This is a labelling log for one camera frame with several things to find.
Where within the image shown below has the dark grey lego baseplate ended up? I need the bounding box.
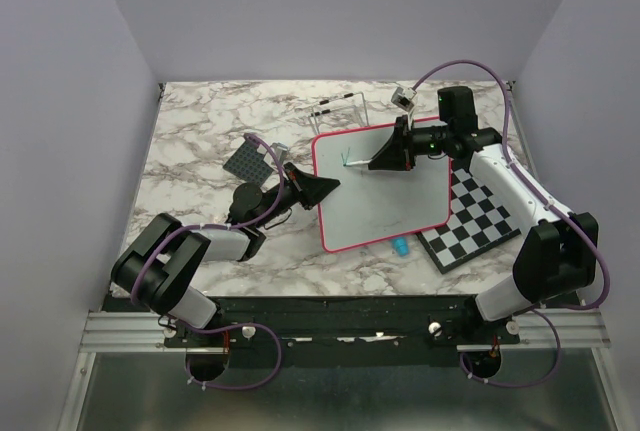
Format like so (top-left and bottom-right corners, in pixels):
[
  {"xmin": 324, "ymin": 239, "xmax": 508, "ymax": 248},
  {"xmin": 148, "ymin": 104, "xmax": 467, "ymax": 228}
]
[{"xmin": 223, "ymin": 138, "xmax": 274, "ymax": 186}]

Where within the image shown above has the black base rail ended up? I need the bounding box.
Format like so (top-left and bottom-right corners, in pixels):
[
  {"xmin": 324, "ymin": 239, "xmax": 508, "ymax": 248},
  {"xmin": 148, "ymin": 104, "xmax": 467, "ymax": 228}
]
[{"xmin": 165, "ymin": 295, "xmax": 519, "ymax": 369}]

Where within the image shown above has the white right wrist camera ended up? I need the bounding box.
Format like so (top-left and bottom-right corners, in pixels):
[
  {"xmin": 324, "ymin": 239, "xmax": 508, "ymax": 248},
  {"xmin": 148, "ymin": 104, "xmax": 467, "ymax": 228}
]
[{"xmin": 391, "ymin": 86, "xmax": 416, "ymax": 113}]

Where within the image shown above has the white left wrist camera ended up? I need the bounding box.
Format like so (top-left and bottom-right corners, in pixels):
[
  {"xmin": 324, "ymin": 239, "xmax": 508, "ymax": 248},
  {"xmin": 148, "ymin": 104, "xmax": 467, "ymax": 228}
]
[{"xmin": 271, "ymin": 142, "xmax": 289, "ymax": 164}]

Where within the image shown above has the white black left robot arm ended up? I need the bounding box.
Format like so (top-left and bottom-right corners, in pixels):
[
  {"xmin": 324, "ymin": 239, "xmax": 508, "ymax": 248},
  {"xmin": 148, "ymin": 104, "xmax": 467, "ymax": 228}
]
[{"xmin": 111, "ymin": 162, "xmax": 340, "ymax": 346}]

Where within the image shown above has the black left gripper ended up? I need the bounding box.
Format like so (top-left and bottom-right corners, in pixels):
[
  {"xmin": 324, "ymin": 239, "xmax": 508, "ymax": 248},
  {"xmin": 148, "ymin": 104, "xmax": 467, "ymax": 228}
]
[{"xmin": 254, "ymin": 162, "xmax": 340, "ymax": 229}]

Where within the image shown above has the aluminium frame rail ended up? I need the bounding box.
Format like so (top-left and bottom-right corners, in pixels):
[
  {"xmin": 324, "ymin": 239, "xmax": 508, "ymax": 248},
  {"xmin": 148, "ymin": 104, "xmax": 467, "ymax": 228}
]
[{"xmin": 79, "ymin": 80, "xmax": 614, "ymax": 352}]

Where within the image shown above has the white whiteboard marker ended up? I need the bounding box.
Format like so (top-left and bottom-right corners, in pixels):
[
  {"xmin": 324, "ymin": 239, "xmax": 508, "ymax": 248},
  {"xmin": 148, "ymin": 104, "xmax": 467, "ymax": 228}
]
[{"xmin": 343, "ymin": 159, "xmax": 371, "ymax": 167}]

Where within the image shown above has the pink framed whiteboard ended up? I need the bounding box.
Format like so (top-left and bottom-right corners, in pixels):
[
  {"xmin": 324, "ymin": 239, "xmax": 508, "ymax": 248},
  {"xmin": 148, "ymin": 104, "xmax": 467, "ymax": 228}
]
[{"xmin": 311, "ymin": 123, "xmax": 452, "ymax": 253}]

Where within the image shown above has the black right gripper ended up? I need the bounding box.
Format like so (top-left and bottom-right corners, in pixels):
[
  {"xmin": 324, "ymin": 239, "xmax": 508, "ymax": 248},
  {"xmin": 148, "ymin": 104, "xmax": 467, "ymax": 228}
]
[{"xmin": 369, "ymin": 115, "xmax": 452, "ymax": 171}]

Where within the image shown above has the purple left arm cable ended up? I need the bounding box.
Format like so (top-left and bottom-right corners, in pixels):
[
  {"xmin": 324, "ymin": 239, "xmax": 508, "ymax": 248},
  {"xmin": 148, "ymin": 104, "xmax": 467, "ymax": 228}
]
[{"xmin": 128, "ymin": 133, "xmax": 284, "ymax": 392}]

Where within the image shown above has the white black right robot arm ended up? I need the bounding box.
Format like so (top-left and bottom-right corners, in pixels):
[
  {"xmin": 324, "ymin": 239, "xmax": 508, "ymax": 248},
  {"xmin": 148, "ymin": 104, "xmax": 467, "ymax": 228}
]
[{"xmin": 367, "ymin": 86, "xmax": 598, "ymax": 343}]

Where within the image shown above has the black whiteboard stand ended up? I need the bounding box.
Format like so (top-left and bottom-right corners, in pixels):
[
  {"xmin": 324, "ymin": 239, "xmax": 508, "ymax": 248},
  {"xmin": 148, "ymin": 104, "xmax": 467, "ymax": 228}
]
[{"xmin": 305, "ymin": 91, "xmax": 370, "ymax": 135}]

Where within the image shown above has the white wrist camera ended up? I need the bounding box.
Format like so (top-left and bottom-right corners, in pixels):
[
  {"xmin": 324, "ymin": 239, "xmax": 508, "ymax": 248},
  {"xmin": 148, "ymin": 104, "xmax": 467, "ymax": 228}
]
[
  {"xmin": 391, "ymin": 86, "xmax": 416, "ymax": 113},
  {"xmin": 271, "ymin": 142, "xmax": 289, "ymax": 164}
]

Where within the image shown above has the black white chessboard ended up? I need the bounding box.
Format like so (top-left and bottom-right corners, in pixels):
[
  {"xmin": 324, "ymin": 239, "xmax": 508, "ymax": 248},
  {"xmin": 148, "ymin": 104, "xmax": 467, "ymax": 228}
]
[{"xmin": 416, "ymin": 164, "xmax": 520, "ymax": 274}]

